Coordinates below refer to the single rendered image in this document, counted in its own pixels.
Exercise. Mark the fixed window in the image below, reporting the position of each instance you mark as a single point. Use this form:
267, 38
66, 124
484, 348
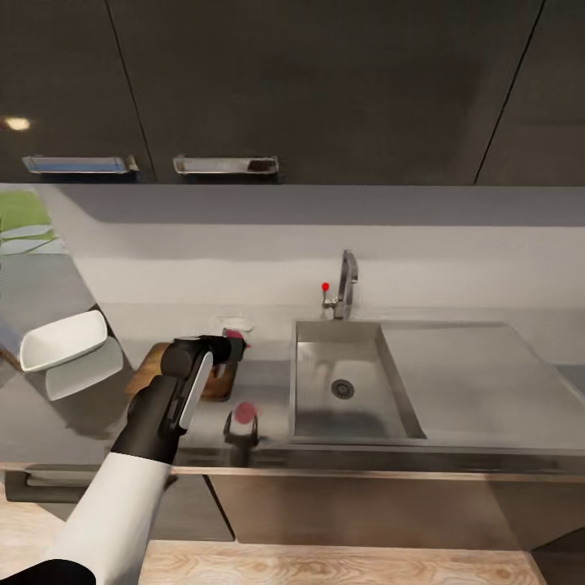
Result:
40, 283

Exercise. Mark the cabinet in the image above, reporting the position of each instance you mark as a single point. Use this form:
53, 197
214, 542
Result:
539, 139
255, 92

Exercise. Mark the dishwasher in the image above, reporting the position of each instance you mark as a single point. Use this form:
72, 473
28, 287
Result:
189, 509

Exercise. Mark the drop in sink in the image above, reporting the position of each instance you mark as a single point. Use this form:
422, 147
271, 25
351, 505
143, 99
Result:
433, 383

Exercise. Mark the cutting board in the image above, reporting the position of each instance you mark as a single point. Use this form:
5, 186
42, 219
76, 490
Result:
214, 388

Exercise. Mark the bowl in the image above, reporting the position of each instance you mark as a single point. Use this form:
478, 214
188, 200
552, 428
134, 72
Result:
62, 342

